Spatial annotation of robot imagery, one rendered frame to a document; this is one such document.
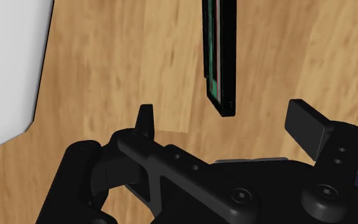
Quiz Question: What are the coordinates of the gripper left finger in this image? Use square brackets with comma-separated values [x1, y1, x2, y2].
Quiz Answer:
[35, 104, 261, 224]

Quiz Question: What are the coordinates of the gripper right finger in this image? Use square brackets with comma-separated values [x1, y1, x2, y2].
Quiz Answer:
[284, 99, 358, 223]

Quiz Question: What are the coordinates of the black tablet with green screen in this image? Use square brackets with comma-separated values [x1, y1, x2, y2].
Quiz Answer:
[202, 0, 237, 118]

